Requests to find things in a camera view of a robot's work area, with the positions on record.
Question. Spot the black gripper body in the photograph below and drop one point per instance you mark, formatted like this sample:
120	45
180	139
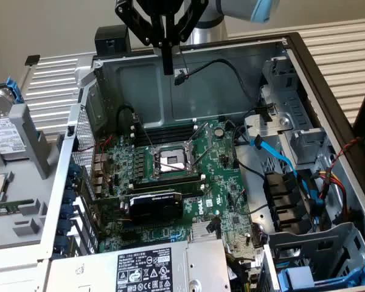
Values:
165	6

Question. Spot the hard disk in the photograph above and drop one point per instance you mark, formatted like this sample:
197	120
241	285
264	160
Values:
3	134

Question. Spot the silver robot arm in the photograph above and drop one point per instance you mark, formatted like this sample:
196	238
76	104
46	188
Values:
210	33

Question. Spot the metal disk bay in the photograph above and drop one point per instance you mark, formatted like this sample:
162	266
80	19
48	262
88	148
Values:
316	234

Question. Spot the blue disk carrier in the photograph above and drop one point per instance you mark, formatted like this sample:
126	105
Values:
299	275

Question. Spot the black box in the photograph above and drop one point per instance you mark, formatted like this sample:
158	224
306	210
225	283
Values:
112	39

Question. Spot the open PC case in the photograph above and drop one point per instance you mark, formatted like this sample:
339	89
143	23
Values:
140	88

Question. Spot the black RAM slot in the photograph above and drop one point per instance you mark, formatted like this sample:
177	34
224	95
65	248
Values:
188	190
167	133
167	128
167	182
167	142
167	137

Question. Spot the metal locking lever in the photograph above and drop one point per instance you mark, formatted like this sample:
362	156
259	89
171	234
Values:
148	138
200	155

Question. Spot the coin battery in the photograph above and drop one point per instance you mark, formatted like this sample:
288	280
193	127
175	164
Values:
220	132

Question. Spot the metal socket cover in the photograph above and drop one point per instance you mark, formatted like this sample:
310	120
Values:
191	143

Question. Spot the CPU socket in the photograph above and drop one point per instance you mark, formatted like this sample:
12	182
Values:
170	159

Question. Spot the blue slot clip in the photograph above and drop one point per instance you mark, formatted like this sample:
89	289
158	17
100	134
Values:
70	182
75	169
69	196
61	243
67	211
64	227

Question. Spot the green motherboard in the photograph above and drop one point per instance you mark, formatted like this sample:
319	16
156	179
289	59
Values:
219	182

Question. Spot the black graphics card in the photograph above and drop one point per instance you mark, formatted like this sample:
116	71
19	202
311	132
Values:
158	210

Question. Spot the grey parts rack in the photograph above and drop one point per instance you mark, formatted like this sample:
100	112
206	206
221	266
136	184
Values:
24	194

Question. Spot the silver chipset heatsink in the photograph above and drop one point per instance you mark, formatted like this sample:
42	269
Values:
199	232

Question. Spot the green RAM stick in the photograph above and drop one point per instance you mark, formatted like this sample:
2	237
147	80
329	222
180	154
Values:
9	208

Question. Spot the silver power supply unit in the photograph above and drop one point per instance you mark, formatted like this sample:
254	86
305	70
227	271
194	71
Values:
94	267

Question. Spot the grey corner bracket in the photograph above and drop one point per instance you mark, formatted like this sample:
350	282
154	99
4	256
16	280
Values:
83	74

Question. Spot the black plastic bracket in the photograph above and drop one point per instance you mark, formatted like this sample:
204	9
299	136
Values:
280	188

